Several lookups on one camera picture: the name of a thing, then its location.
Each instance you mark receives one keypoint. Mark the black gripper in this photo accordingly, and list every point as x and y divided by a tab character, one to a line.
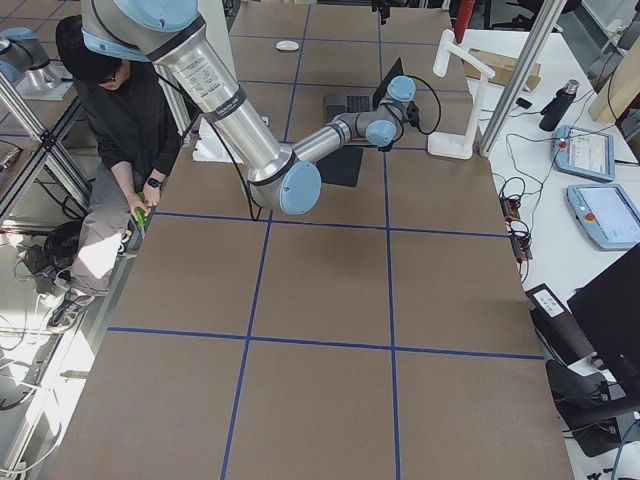
383	13

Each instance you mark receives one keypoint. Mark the grey laptop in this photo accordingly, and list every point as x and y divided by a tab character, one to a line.
337	104

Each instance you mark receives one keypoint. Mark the black mouse pad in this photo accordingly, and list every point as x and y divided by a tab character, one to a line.
341	167

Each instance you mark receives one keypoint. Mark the white computer mouse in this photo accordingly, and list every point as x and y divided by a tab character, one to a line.
287	46

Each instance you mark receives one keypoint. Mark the white desk lamp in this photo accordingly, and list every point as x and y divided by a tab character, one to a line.
455	139

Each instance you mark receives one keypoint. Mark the red cylinder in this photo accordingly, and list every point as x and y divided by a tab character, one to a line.
464	15

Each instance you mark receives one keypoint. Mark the cardboard box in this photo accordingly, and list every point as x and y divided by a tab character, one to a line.
504	66

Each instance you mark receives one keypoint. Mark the black water bottle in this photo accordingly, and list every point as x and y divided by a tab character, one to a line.
555	110

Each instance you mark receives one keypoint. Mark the far teach pendant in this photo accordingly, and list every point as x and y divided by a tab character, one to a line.
584	153

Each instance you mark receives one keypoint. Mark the teach pendant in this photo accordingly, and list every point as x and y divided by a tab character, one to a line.
607	214
584	153

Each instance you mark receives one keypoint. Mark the seated person in black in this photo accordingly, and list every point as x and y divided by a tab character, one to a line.
138	143

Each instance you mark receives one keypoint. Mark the near teach pendant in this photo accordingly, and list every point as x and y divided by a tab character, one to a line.
607	214

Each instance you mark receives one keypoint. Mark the black monitor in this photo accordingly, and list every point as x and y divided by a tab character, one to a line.
607	311

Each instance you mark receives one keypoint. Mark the aluminium frame post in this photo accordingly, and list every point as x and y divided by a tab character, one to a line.
536	39

